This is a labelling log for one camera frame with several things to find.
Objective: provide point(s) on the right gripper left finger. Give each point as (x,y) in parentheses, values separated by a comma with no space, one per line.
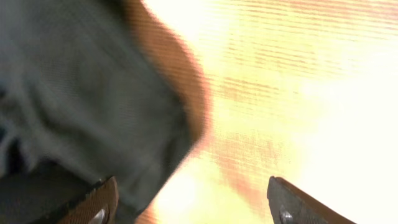
(57,199)

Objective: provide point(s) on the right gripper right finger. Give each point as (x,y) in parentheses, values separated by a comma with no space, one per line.
(290,205)

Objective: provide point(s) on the black t-shirt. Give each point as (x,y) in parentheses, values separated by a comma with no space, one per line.
(76,89)

